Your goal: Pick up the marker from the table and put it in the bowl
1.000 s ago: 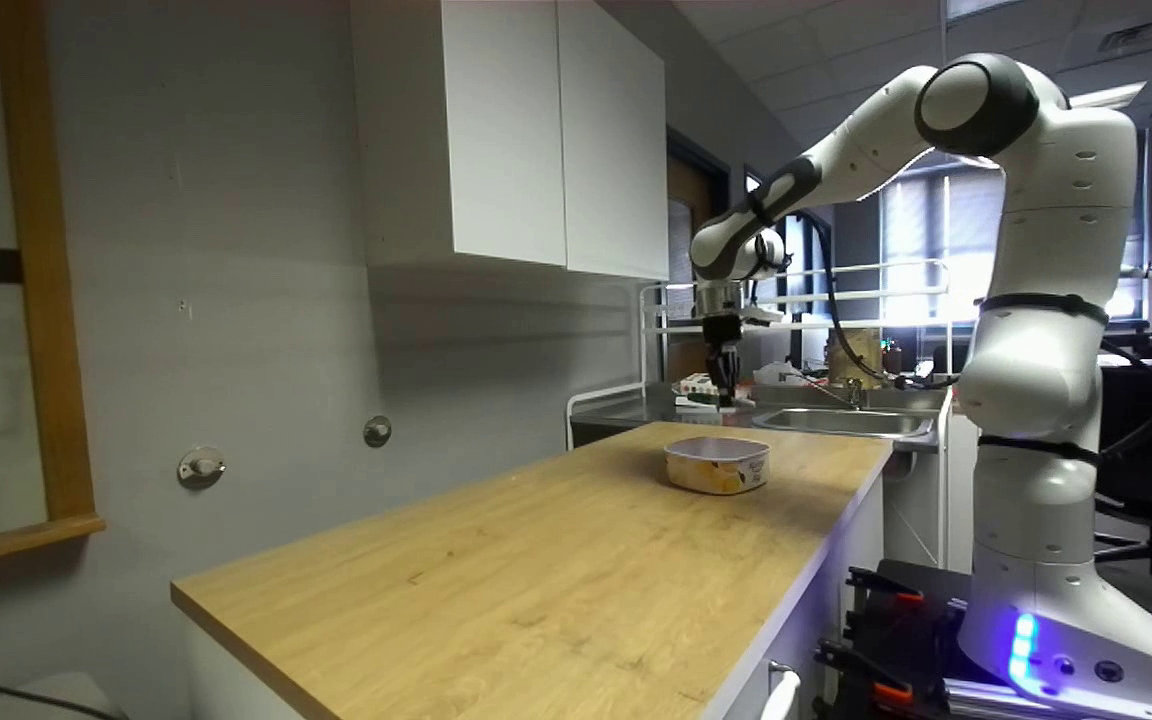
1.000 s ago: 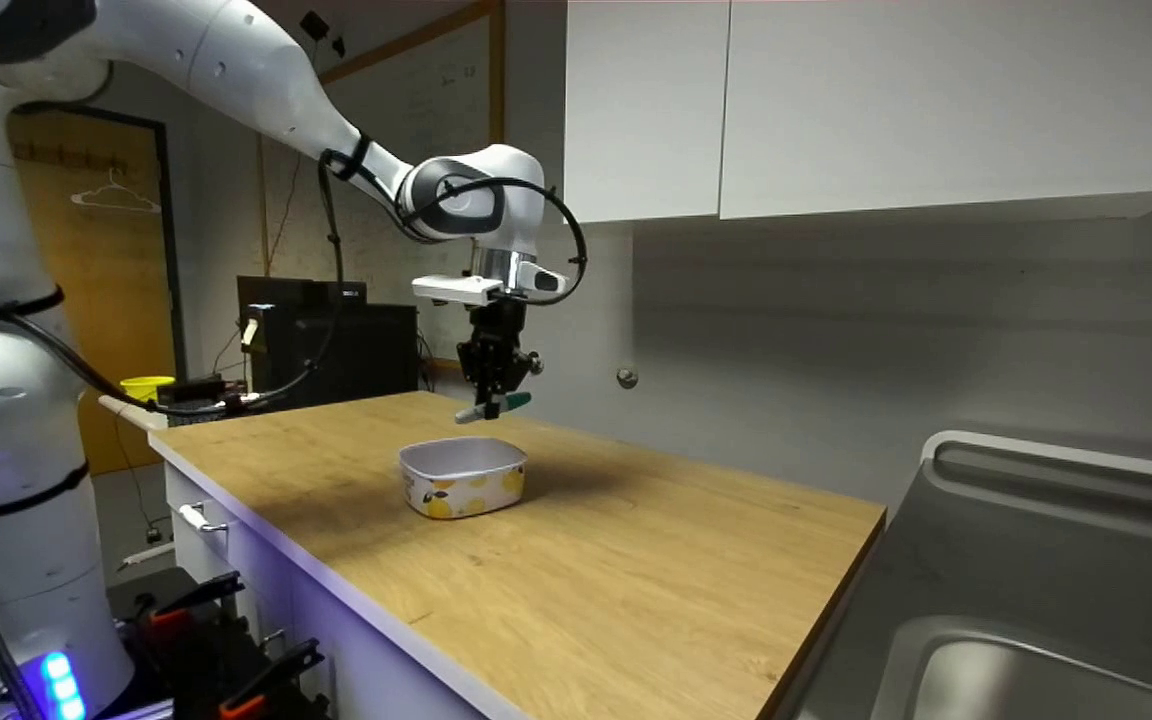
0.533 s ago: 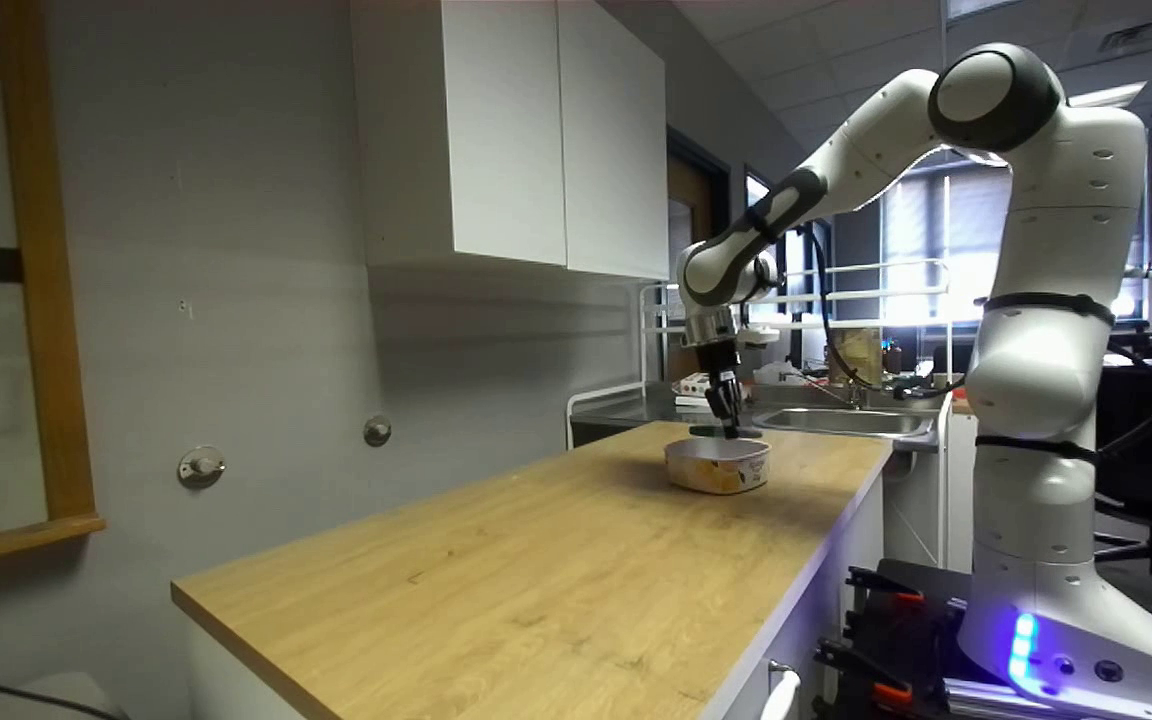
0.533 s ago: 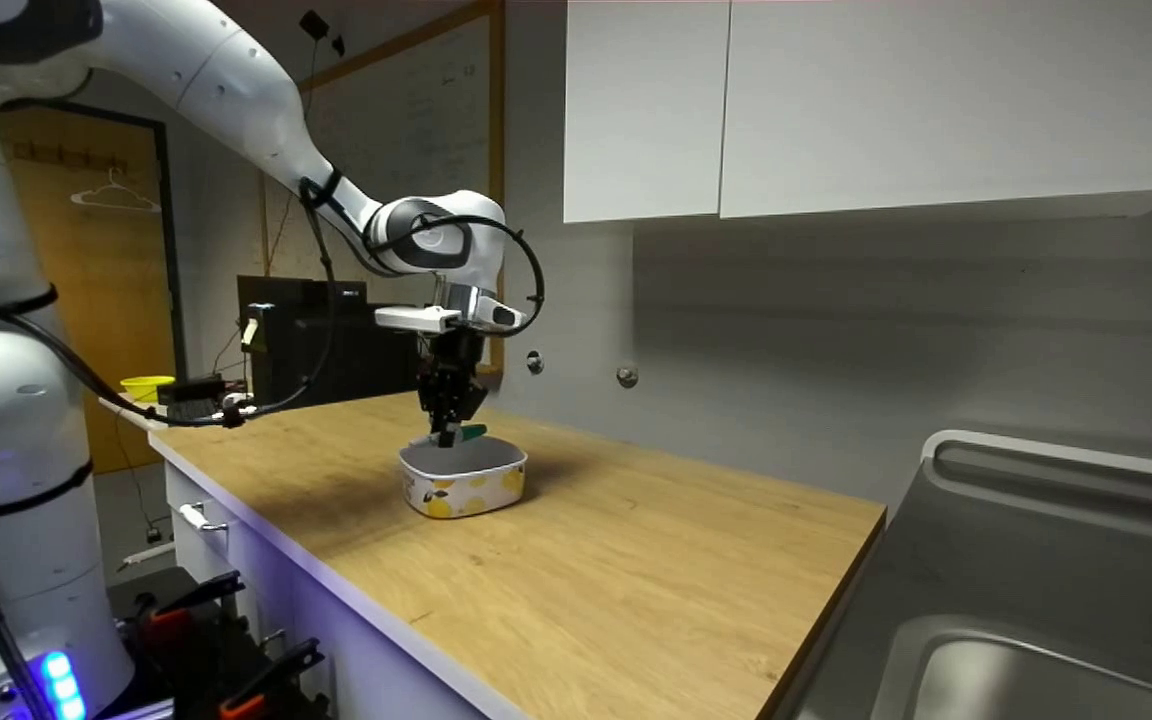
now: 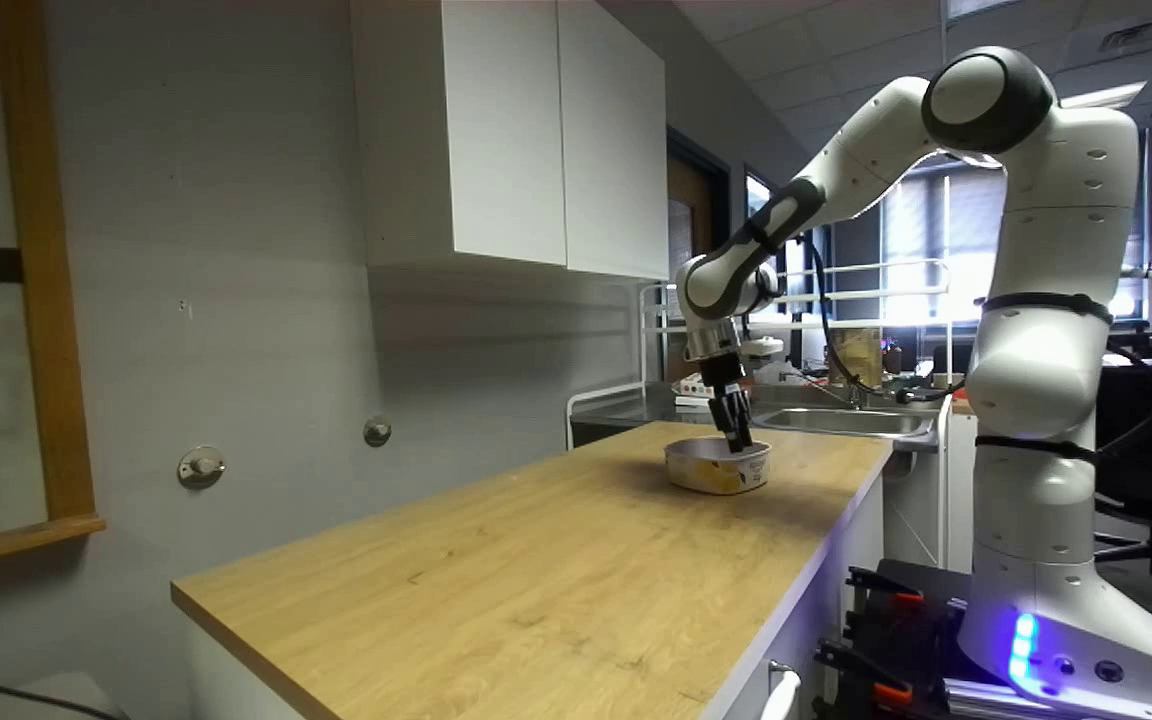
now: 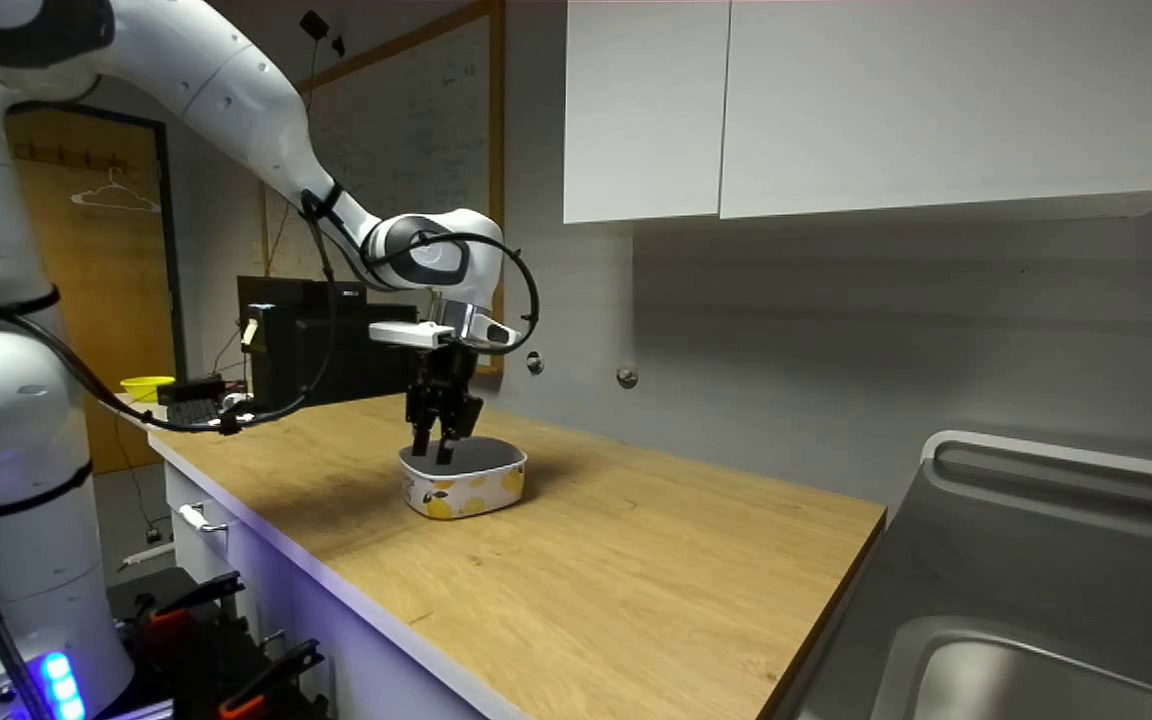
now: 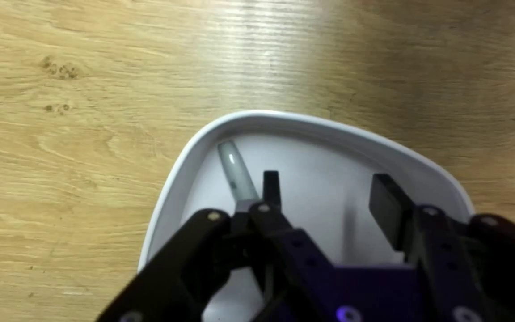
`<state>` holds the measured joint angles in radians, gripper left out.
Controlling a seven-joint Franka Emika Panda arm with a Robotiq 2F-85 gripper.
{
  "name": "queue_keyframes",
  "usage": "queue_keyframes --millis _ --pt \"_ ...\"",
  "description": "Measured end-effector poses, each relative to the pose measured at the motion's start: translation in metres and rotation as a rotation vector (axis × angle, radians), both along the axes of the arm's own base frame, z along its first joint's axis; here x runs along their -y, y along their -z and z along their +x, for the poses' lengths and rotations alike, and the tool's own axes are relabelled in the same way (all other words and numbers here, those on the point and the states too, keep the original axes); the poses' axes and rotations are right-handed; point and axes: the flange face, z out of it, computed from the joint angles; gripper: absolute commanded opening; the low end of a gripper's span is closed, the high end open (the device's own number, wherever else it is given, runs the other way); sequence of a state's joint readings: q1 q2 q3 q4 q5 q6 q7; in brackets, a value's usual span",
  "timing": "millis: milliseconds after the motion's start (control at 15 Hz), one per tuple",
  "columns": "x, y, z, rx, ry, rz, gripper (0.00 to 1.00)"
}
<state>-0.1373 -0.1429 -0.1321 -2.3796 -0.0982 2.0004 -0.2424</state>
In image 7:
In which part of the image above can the white round bowl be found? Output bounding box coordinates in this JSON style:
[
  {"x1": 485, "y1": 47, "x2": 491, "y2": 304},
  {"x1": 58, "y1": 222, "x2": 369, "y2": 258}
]
[{"x1": 137, "y1": 109, "x2": 478, "y2": 322}]

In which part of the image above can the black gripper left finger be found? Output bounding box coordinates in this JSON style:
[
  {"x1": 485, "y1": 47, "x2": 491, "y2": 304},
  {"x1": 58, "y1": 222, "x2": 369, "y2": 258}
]
[{"x1": 96, "y1": 168, "x2": 337, "y2": 322}]

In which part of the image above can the grey Sharpie marker green cap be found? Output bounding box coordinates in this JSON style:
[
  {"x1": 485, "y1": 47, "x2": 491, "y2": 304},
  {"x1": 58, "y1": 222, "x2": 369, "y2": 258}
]
[{"x1": 217, "y1": 138, "x2": 264, "y2": 211}]

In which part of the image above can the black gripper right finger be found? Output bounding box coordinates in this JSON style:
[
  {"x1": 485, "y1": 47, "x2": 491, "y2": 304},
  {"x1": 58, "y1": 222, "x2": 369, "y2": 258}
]
[{"x1": 369, "y1": 172, "x2": 515, "y2": 322}]

